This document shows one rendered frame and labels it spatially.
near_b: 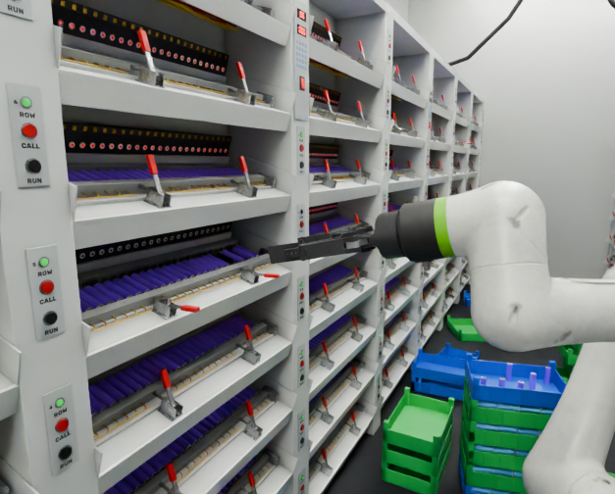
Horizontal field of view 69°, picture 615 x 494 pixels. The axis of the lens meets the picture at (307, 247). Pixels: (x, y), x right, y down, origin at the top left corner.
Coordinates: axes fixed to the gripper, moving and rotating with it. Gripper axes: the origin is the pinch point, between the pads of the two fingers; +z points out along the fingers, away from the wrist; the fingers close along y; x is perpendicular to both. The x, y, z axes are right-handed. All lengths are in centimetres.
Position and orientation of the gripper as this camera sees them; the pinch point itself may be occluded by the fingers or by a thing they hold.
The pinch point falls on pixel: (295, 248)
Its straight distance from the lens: 80.7
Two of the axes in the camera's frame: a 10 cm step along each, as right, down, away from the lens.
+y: 4.7, -1.6, 8.7
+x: -1.8, -9.8, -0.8
